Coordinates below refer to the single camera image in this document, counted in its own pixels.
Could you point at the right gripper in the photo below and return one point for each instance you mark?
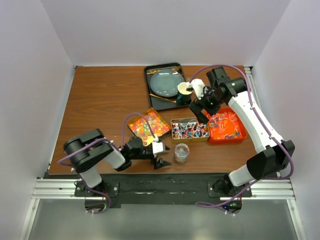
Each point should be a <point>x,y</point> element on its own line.
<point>196,107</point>

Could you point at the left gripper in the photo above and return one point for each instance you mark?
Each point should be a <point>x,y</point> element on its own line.
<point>159,163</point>

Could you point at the clear glass jar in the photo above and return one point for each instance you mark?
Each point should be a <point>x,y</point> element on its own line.
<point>181,153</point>

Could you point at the orange tray of lollipops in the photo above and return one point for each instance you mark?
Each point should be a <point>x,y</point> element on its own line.
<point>225,127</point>

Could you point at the gold tin of gummy candies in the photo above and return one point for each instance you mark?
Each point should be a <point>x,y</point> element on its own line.
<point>151,123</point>

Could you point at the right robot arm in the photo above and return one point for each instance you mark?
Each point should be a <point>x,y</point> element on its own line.
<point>273,153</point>

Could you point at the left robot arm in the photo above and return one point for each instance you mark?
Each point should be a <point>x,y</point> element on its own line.
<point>84,152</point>

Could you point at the dark green mug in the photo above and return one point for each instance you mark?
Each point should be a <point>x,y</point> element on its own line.
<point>184,96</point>

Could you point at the gold knife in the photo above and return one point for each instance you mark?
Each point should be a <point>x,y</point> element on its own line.
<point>162,98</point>

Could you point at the black serving tray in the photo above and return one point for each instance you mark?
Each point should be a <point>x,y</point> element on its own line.
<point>156,103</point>

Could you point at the blue-grey ceramic plate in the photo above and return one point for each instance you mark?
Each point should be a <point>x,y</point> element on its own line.
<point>165,83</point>

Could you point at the gold fork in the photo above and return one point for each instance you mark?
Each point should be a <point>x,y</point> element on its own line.
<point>153,71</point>

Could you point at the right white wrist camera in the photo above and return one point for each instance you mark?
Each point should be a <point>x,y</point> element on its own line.
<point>197,85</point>

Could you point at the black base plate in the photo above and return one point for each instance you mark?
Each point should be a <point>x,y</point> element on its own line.
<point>148,189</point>

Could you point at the aluminium frame rail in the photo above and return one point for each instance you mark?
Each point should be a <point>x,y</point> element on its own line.
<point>102,97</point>

